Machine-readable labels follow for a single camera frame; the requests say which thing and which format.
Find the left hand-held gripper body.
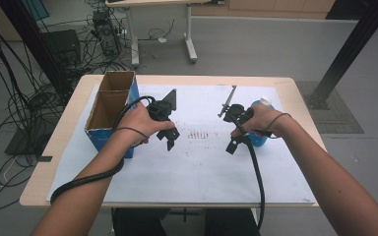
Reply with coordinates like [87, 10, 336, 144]
[147, 88, 177, 122]

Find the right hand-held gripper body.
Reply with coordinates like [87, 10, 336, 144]
[218, 86, 255, 127]

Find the blue bottle with white cap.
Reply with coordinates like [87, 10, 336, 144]
[248, 95, 276, 148]

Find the person's left hand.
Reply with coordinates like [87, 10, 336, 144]
[116, 101, 175, 147]

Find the person's right hand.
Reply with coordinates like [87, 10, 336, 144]
[230, 103, 291, 139]

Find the black elastic wristband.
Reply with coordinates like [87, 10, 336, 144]
[113, 127, 151, 141]
[264, 112, 292, 140]

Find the white table mat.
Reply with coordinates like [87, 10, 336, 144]
[45, 84, 317, 205]

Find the cardboard box with blue outside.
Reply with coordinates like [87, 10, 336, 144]
[84, 70, 141, 159]

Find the person's right leg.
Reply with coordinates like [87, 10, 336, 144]
[205, 207, 262, 236]

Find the white desk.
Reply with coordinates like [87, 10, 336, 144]
[105, 0, 225, 68]

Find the black computer tower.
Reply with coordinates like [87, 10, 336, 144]
[93, 9, 121, 57]

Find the grey floor mat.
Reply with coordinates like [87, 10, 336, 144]
[294, 81, 364, 135]

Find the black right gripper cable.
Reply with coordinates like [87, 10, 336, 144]
[239, 136, 266, 230]

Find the black metal stand post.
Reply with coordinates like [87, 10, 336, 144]
[306, 0, 378, 111]
[0, 0, 70, 96]

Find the black stand base plate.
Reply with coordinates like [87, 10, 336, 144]
[4, 127, 52, 156]

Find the bundle of black cables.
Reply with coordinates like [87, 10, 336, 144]
[0, 0, 90, 212]

